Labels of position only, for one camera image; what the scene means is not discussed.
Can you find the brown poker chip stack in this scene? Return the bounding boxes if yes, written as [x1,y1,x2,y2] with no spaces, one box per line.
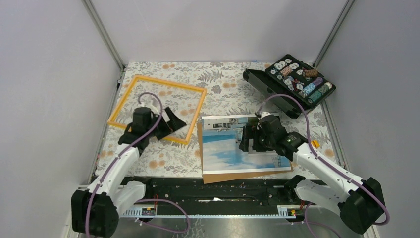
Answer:
[302,69,318,78]

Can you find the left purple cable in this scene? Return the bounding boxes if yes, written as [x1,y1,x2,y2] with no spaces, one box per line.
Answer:
[84,92,191,238]

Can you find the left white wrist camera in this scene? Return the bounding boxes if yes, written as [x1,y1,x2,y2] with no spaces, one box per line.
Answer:
[147,104,162,116]

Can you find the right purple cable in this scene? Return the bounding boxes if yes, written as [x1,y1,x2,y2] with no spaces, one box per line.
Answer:
[256,94,391,238]

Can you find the purple cable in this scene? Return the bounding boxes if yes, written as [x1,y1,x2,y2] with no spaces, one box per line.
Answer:
[84,92,191,238]
[256,94,391,238]

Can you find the black poker chip case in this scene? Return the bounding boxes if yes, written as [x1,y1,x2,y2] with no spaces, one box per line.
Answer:
[243,54,336,113]

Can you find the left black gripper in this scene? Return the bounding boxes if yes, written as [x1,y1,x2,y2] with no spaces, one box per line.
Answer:
[145,107,186,140]

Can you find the brown cardboard backing board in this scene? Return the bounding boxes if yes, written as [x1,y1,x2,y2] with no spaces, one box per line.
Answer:
[197,122,293,184]

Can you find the sky building photo print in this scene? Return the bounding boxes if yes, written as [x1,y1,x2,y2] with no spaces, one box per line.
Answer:
[202,115,292,175]

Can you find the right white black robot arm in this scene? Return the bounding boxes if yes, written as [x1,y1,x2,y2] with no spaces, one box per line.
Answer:
[239,112,386,235]

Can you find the orange picture frame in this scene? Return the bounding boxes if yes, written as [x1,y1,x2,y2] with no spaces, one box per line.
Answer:
[107,75,207,144]

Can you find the blue yellow toy car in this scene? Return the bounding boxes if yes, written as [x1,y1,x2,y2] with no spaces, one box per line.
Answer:
[311,140,320,148]

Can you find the floral patterned table mat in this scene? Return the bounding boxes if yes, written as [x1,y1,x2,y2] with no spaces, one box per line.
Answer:
[94,62,339,179]

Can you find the purple poker chip stack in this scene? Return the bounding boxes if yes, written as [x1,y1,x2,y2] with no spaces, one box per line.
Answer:
[311,77,323,88]

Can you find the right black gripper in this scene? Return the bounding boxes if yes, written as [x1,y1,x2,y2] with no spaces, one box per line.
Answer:
[238,126,275,152]

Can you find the teal poker chip stack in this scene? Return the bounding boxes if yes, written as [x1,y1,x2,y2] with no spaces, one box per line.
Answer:
[308,82,332,104]

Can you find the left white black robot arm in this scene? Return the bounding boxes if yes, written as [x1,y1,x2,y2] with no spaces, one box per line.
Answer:
[71,107,186,238]

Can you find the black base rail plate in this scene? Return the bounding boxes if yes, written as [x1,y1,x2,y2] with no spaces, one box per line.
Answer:
[124,177,307,217]

